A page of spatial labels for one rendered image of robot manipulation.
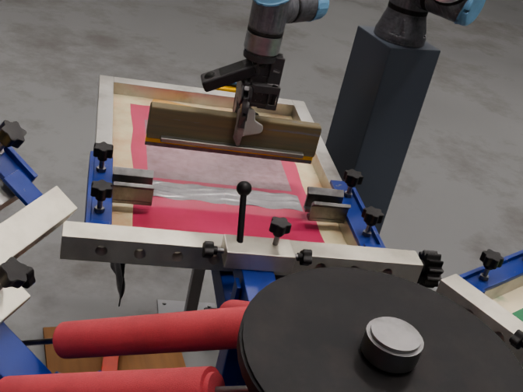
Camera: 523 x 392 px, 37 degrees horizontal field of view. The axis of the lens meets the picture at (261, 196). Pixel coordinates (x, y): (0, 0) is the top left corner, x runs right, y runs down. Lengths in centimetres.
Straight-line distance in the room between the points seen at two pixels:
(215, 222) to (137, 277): 143
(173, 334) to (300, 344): 22
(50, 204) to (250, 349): 56
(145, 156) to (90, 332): 87
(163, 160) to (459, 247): 224
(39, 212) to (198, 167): 69
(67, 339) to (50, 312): 179
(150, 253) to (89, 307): 149
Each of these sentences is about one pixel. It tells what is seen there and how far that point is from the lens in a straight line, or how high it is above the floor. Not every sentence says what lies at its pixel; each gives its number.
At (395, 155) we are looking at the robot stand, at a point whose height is 85.
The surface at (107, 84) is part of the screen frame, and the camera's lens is 212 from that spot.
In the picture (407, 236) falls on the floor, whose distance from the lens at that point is 377.
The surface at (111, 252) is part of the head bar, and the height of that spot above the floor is 101.
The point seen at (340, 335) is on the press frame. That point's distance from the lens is 82.
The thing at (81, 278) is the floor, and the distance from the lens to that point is 301.
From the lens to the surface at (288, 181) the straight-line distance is 187.
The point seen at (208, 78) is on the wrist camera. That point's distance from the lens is 163.
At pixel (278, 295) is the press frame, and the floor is 132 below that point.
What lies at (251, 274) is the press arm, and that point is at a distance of 136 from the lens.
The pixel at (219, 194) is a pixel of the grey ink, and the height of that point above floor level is 96.
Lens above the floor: 182
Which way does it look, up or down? 29 degrees down
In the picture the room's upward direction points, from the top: 13 degrees clockwise
